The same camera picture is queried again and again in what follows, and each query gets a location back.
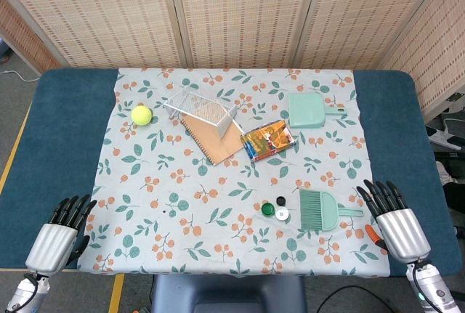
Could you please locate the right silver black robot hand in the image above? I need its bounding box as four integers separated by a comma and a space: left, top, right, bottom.
355, 179, 432, 263

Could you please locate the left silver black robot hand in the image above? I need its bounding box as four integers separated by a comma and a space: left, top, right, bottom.
24, 194, 98, 276

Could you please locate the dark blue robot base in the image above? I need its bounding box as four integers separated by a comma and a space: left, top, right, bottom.
150, 275, 308, 313

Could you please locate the white stand device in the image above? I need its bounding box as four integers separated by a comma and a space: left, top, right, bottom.
424, 107, 465, 153

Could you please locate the dark blue table cover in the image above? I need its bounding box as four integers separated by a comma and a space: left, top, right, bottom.
0, 68, 461, 277

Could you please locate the floral leaf print tablecloth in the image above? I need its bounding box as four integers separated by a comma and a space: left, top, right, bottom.
76, 68, 392, 278

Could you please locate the yellow tennis ball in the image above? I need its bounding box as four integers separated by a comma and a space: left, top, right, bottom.
131, 105, 153, 126

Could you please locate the mint green dustpan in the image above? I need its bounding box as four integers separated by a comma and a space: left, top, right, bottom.
288, 93, 348, 129

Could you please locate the orange crayon box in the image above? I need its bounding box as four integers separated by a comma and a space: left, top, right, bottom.
240, 119, 296, 163

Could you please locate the brown spiral notebook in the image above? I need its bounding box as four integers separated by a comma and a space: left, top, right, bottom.
180, 112, 245, 167

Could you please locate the woven bamboo screen panel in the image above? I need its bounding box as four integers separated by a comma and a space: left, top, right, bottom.
166, 0, 321, 70
381, 0, 465, 123
0, 0, 187, 70
294, 0, 453, 71
0, 0, 61, 74

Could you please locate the black floor cable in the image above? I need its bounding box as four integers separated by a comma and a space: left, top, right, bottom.
315, 283, 413, 313

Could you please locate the white floor cable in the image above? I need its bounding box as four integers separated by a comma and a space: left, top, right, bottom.
0, 69, 41, 84

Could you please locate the white wire mesh rack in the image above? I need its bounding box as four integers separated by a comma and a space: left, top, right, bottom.
162, 87, 239, 139

